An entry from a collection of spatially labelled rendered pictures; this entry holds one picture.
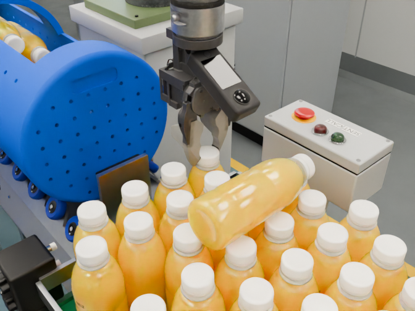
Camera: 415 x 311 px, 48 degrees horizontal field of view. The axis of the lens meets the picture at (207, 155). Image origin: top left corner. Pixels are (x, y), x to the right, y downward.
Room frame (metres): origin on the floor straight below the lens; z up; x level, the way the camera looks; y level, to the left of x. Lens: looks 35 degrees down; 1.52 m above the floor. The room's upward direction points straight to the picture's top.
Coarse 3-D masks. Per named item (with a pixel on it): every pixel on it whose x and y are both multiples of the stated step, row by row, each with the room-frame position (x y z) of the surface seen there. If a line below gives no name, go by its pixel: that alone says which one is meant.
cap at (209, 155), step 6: (204, 150) 0.63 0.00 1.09; (210, 150) 0.63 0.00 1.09; (216, 150) 0.63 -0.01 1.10; (204, 156) 0.61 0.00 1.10; (210, 156) 0.61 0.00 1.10; (216, 156) 0.62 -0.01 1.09; (198, 162) 0.61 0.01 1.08; (204, 162) 0.61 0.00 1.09; (210, 162) 0.61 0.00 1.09; (216, 162) 0.62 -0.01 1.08
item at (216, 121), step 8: (208, 112) 0.66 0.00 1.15; (216, 112) 0.64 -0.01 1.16; (208, 120) 0.67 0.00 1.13; (216, 120) 0.63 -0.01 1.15; (224, 120) 0.64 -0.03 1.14; (208, 128) 0.67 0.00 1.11; (216, 128) 0.64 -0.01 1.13; (224, 128) 0.64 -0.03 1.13; (216, 136) 0.64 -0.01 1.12; (224, 136) 0.64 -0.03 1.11; (216, 144) 0.64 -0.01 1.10
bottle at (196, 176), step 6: (192, 168) 0.63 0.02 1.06; (198, 168) 0.61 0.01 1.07; (204, 168) 0.61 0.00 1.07; (210, 168) 0.61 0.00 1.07; (216, 168) 0.62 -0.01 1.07; (222, 168) 0.63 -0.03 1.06; (192, 174) 0.62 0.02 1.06; (198, 174) 0.61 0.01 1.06; (204, 174) 0.61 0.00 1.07; (192, 180) 0.61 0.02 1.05; (198, 180) 0.60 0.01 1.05; (192, 186) 0.61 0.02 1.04; (198, 186) 0.60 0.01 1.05; (198, 192) 0.60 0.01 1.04
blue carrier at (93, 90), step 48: (0, 0) 1.00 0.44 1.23; (0, 48) 0.78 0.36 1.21; (48, 48) 1.15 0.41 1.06; (96, 48) 0.72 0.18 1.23; (0, 96) 0.69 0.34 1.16; (48, 96) 0.64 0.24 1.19; (96, 96) 0.69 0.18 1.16; (144, 96) 0.75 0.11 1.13; (0, 144) 0.69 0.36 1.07; (48, 144) 0.63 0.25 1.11; (96, 144) 0.68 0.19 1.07; (144, 144) 0.74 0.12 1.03; (48, 192) 0.62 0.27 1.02; (96, 192) 0.67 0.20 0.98
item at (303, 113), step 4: (300, 108) 0.74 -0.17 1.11; (304, 108) 0.74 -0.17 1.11; (308, 108) 0.74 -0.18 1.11; (296, 112) 0.73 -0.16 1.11; (300, 112) 0.73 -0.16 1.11; (304, 112) 0.73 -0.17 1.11; (308, 112) 0.73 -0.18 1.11; (312, 112) 0.73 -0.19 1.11; (296, 116) 0.72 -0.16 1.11; (300, 116) 0.72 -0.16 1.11; (304, 116) 0.71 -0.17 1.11; (308, 116) 0.71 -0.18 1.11; (312, 116) 0.72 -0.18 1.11
